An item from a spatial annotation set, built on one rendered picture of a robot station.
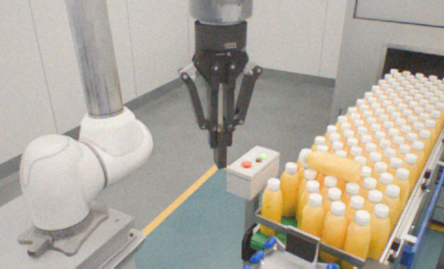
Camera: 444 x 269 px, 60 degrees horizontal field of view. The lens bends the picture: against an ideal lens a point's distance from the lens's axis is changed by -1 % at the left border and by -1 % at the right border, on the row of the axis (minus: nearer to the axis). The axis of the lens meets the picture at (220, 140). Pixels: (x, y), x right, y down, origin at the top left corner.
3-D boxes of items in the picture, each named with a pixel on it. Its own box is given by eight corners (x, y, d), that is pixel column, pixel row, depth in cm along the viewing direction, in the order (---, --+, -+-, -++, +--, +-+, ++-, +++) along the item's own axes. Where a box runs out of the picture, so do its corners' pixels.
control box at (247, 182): (226, 191, 137) (226, 166, 132) (255, 167, 151) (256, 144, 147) (250, 201, 132) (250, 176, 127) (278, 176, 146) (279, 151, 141)
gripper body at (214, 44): (197, 25, 50) (199, 92, 54) (258, 22, 52) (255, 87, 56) (185, 17, 56) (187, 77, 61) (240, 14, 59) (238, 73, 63)
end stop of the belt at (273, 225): (254, 221, 130) (255, 214, 128) (256, 220, 130) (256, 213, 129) (374, 274, 109) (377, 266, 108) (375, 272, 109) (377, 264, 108)
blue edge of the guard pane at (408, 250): (368, 347, 142) (397, 246, 119) (416, 231, 200) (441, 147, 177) (382, 355, 139) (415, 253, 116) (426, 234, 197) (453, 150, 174)
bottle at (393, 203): (393, 234, 131) (406, 190, 122) (390, 247, 126) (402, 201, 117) (372, 227, 134) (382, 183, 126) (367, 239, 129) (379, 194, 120)
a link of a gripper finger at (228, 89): (219, 56, 59) (228, 55, 59) (221, 122, 64) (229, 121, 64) (227, 63, 55) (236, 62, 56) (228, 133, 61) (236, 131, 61)
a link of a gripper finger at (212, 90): (222, 63, 55) (211, 63, 55) (219, 134, 60) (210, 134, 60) (214, 57, 59) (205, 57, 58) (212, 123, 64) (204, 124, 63)
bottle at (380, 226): (383, 268, 118) (396, 220, 109) (360, 266, 118) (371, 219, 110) (378, 251, 124) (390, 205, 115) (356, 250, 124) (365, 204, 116)
